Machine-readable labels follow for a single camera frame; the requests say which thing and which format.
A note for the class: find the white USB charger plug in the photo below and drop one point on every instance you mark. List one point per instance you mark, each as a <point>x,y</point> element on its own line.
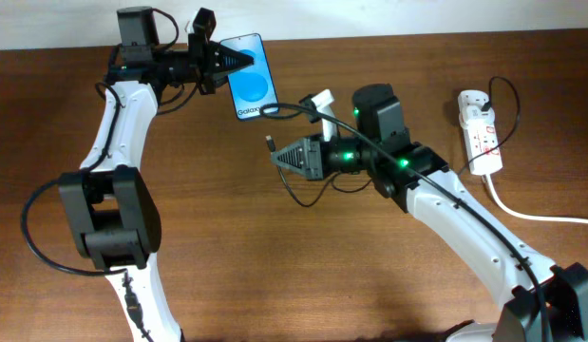
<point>474,105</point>

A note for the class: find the white power strip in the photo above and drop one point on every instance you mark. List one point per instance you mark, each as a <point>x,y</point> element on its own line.
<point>481,142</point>

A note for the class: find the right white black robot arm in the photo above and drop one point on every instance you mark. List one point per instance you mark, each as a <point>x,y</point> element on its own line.
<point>538,299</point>

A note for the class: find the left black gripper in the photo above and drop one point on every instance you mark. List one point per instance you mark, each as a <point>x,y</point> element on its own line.
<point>204,58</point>

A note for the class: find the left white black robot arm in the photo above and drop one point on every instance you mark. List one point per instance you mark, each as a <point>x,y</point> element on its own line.
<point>110,212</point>

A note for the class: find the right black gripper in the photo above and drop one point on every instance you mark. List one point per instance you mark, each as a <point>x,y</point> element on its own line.
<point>315,158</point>

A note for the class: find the blue screen Galaxy smartphone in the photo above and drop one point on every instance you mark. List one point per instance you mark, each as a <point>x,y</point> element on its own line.
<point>253,86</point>

